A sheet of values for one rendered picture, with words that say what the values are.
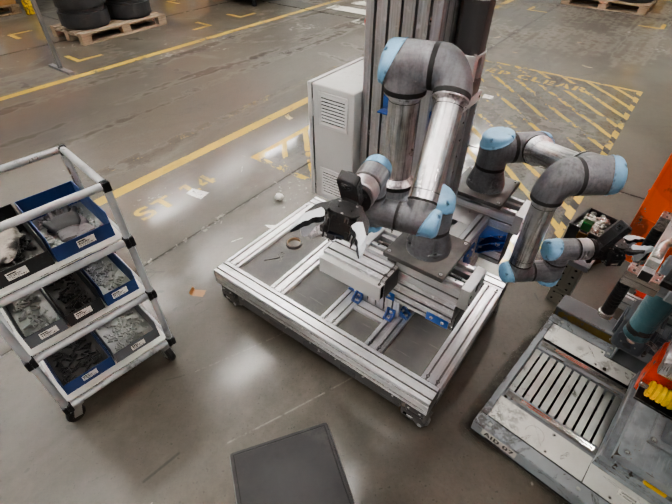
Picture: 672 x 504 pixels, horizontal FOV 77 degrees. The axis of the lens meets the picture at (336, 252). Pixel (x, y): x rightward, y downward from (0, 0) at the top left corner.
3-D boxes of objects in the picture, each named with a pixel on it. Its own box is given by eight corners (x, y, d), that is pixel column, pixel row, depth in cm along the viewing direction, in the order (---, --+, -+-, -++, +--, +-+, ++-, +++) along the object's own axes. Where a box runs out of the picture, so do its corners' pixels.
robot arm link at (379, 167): (392, 183, 111) (395, 154, 105) (379, 206, 103) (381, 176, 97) (364, 177, 113) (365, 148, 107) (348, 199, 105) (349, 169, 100)
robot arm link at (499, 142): (471, 156, 173) (478, 124, 164) (503, 154, 174) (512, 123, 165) (480, 171, 164) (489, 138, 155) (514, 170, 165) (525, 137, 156)
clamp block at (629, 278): (653, 298, 117) (663, 284, 114) (618, 282, 122) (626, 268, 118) (658, 288, 120) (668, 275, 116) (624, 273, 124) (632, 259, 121)
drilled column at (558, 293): (562, 307, 233) (593, 249, 205) (545, 297, 238) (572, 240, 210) (570, 297, 238) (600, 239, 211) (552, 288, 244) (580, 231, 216)
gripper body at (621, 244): (611, 251, 153) (578, 252, 153) (622, 233, 147) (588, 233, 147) (622, 266, 147) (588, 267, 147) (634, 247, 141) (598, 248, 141)
